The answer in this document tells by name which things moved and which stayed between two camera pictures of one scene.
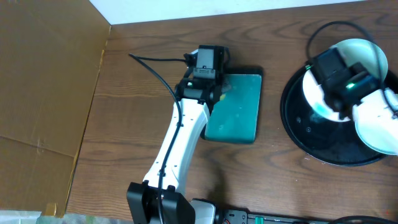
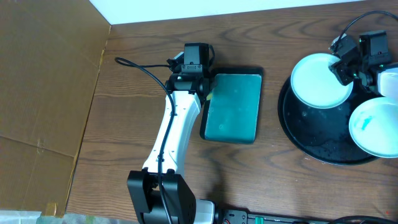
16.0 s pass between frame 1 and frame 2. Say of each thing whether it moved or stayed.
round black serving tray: stayed
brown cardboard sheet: stayed
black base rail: stayed
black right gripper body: moved
